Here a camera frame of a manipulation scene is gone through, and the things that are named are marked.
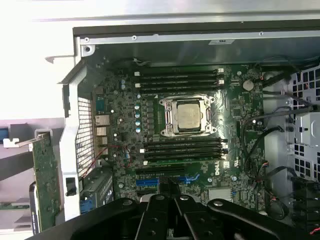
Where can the RAM slot white latches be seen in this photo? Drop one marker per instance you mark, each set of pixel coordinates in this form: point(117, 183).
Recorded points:
point(180, 148)
point(175, 86)
point(175, 74)
point(212, 160)

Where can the RAM slot black latches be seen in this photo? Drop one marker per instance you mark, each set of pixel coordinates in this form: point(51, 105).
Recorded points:
point(175, 80)
point(180, 154)
point(180, 142)
point(175, 69)

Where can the blue expansion slot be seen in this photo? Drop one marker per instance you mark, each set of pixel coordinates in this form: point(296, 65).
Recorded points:
point(147, 182)

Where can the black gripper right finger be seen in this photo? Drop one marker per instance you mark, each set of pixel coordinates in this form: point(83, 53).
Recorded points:
point(197, 222)

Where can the silver chipset heat sink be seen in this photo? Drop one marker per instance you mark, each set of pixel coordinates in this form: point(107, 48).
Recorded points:
point(220, 193)

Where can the blue card retention clip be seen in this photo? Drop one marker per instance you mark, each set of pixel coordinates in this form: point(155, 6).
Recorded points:
point(87, 206)

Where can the black and silver PC case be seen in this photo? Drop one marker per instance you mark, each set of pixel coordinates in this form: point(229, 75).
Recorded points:
point(70, 150)

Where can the silver CPU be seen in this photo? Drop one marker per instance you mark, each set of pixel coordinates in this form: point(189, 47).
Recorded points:
point(190, 116)

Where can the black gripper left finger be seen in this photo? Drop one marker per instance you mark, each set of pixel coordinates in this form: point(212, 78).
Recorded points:
point(152, 220)

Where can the perforated metal disk cage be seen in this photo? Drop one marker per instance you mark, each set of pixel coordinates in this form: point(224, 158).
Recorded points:
point(307, 130)

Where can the silver coin cell battery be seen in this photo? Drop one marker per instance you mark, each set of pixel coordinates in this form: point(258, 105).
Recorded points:
point(248, 85)

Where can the metal CPU socket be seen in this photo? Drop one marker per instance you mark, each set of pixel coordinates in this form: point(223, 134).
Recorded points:
point(167, 120)

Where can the green motherboard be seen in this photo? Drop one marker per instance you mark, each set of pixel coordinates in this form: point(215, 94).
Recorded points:
point(225, 105)

